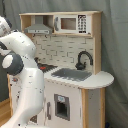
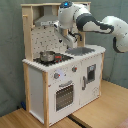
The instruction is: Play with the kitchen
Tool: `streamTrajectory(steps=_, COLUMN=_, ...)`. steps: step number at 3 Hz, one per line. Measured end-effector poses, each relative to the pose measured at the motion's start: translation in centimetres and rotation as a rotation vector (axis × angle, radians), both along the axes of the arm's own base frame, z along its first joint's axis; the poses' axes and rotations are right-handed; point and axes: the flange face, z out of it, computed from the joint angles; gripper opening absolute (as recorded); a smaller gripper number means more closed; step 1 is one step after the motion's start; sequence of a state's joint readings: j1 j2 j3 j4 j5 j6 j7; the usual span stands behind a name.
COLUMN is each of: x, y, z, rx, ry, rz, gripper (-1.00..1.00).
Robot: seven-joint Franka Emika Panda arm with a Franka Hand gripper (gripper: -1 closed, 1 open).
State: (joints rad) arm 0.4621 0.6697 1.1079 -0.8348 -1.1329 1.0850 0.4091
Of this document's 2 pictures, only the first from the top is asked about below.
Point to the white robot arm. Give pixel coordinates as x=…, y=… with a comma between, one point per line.
x=18, y=51

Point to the wooden toy kitchen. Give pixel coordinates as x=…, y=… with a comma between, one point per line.
x=86, y=97

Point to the black toy faucet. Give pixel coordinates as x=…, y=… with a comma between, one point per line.
x=82, y=65

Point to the grey toy sink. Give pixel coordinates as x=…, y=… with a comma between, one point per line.
x=71, y=74

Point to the black toy stovetop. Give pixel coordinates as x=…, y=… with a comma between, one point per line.
x=45, y=67

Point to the white toy microwave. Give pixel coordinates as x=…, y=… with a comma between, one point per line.
x=72, y=24

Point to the grey toy range hood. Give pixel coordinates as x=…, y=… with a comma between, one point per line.
x=38, y=27

